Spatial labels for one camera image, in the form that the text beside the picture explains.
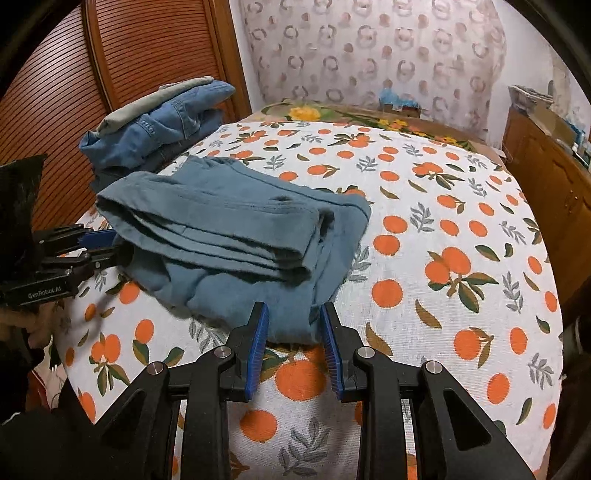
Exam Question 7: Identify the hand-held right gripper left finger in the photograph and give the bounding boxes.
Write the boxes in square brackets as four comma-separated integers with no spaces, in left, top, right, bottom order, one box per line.
[95,301,270,480]

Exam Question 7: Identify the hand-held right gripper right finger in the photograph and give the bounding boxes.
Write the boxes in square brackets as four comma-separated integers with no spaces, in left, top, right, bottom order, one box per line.
[320,302,539,480]

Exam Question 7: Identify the blue denim folded jeans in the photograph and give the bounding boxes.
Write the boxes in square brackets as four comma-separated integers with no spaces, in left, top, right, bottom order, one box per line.
[78,82,236,174]

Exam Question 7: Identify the wooden louvered wardrobe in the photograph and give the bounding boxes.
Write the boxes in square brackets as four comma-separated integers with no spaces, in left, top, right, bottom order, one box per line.
[0,0,253,232]

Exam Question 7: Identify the wooden sideboard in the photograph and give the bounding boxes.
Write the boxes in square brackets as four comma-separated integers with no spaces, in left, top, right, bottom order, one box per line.
[501,106,591,315]

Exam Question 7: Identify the grey folded pants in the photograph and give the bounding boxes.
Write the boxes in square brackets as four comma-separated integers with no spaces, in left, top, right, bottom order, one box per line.
[99,76,216,136]

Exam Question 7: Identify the grey patterned basket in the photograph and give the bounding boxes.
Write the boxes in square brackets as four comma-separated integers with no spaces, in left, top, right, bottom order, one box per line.
[508,84,555,114]

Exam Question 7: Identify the orange print bed sheet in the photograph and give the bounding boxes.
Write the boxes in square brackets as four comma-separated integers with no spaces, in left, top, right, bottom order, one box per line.
[53,117,562,480]

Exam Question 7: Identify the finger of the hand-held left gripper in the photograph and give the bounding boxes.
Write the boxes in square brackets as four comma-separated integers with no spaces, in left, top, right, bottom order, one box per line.
[39,246,128,278]
[33,224,119,250]

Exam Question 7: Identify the small cardboard box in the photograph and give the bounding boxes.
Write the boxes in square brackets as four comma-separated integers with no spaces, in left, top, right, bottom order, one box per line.
[381,99,422,119]

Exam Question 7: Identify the open cardboard box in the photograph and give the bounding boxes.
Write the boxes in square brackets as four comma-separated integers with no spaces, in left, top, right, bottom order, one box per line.
[531,108,576,145]

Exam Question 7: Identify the dark blue folded pants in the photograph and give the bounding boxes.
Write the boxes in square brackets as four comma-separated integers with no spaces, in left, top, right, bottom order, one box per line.
[90,115,232,193]

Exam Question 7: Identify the circle print sheer curtain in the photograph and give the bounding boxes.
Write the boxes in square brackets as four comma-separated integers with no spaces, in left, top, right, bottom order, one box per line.
[242,0,508,140]

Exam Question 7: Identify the floral blanket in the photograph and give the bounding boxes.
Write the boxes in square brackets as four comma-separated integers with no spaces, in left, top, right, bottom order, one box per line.
[245,99,504,158]

